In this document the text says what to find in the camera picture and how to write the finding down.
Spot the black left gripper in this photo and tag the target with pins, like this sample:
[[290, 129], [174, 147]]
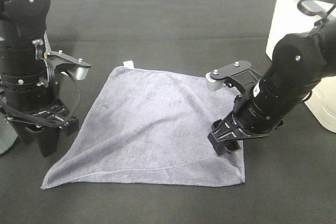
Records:
[[59, 117]]

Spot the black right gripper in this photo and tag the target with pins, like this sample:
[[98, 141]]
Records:
[[226, 133]]

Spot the grey-blue microfibre towel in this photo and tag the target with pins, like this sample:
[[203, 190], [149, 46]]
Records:
[[149, 126]]

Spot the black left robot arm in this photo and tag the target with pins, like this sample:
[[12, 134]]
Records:
[[28, 19]]

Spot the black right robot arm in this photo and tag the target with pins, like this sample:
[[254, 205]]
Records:
[[299, 62]]

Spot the grey perforated laundry basket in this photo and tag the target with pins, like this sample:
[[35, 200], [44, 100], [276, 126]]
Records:
[[5, 140]]

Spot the black table mat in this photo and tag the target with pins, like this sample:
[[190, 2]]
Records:
[[290, 175]]

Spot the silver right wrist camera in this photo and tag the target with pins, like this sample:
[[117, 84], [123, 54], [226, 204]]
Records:
[[212, 84]]

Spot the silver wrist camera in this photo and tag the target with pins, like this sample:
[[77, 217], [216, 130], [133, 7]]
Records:
[[81, 69], [212, 84]]

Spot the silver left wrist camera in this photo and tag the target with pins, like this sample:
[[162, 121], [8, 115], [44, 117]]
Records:
[[81, 69]]

